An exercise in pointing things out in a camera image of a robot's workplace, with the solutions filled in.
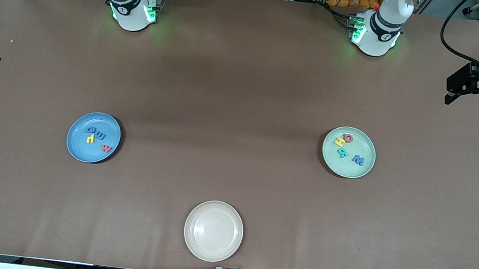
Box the blue plate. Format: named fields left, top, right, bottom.
left=64, top=108, right=125, bottom=167

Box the green plate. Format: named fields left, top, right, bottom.
left=319, top=124, right=379, bottom=182

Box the beige plate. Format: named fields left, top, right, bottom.
left=180, top=197, right=247, bottom=266

